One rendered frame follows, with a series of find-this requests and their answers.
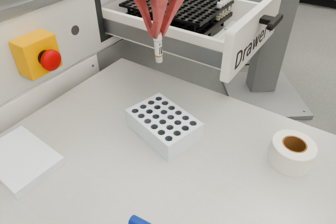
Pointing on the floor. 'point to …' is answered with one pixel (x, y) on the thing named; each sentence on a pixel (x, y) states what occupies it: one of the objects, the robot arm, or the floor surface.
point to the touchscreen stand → (273, 57)
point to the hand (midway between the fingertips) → (156, 30)
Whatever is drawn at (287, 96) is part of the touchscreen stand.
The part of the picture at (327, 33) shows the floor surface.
